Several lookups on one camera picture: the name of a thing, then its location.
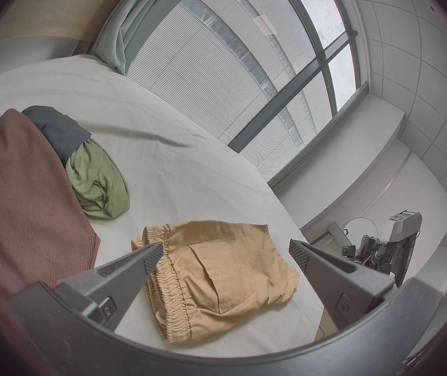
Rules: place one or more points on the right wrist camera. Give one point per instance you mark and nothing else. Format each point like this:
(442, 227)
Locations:
(347, 251)

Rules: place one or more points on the bed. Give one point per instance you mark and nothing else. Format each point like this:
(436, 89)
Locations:
(188, 170)

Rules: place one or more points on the green garment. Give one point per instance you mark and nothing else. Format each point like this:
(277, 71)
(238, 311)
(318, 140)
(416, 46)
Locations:
(98, 178)

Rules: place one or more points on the tan shorts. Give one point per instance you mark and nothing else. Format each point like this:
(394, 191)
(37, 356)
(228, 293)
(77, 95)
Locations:
(227, 272)

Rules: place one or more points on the window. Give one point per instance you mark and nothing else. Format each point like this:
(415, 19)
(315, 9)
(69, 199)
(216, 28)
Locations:
(215, 73)

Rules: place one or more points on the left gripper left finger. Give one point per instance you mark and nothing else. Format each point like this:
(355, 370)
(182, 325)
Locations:
(110, 284)

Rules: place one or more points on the grey-green curtain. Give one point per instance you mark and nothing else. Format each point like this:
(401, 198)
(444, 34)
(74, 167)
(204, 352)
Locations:
(317, 143)
(129, 26)

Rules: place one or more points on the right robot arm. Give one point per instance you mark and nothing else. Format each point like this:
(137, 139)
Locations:
(403, 225)

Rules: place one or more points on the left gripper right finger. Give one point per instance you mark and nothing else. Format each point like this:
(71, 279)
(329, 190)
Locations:
(339, 284)

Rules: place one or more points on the round white mirror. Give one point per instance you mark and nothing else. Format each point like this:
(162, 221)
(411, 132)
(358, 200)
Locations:
(358, 225)

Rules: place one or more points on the brown garment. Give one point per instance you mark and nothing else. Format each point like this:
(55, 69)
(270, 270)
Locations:
(23, 210)

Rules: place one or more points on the black garment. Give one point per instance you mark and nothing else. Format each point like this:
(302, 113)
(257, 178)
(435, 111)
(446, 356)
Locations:
(55, 127)

